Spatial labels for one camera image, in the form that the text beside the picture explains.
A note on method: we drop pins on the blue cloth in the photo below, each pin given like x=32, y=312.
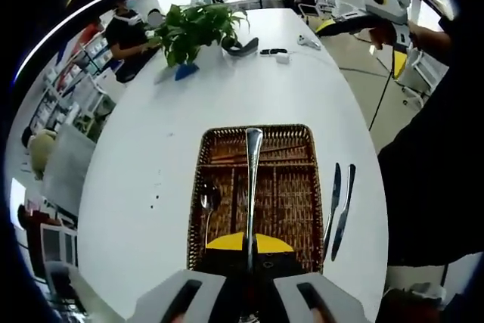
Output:
x=186, y=72

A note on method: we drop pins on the grey office chair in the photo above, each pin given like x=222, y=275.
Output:
x=70, y=171

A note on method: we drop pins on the person's dark clothed torso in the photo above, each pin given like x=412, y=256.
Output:
x=427, y=168

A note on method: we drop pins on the brown wicker storage slots tray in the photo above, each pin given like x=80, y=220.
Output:
x=291, y=194

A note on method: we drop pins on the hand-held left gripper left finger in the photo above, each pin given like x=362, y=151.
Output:
x=223, y=266

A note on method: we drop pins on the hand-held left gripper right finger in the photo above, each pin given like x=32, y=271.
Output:
x=280, y=266

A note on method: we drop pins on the green potted plant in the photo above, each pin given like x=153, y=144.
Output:
x=196, y=28

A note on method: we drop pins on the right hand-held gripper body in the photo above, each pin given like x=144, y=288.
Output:
x=393, y=1

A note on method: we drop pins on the wooden chopstick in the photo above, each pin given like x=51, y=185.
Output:
x=257, y=151

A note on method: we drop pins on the black curved band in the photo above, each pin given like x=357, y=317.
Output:
x=240, y=48

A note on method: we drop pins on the small white box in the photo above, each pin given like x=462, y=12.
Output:
x=283, y=59

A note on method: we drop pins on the person's right hand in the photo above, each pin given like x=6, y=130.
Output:
x=380, y=37

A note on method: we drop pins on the steel knife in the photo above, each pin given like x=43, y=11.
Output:
x=345, y=209
x=333, y=194

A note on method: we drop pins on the steel spoon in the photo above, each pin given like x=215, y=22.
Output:
x=254, y=171
x=208, y=198

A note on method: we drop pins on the small black gadget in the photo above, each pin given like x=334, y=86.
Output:
x=273, y=51

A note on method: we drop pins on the white mesh office chair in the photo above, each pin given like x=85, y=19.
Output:
x=58, y=245

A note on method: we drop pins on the storage shelves with boxes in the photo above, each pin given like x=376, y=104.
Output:
x=64, y=88

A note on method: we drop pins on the white controller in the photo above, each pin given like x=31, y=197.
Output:
x=309, y=42

